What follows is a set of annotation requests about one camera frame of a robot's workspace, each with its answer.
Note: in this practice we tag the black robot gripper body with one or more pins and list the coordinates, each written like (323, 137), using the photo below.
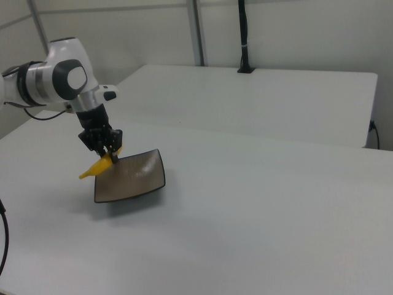
(96, 130)

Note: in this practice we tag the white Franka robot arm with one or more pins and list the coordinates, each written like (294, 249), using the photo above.
(55, 77)

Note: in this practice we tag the yellow banana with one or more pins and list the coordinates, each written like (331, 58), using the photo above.
(98, 167)

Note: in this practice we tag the brown square ceramic plate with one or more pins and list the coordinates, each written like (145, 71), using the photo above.
(132, 178)

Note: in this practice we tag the black camera pole with clamp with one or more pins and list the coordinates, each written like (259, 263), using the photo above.
(244, 37)

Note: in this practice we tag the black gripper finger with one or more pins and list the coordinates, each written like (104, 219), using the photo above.
(100, 152)
(115, 157)

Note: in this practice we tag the grey aluminium partition post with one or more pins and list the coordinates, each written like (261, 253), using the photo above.
(38, 24)
(196, 30)

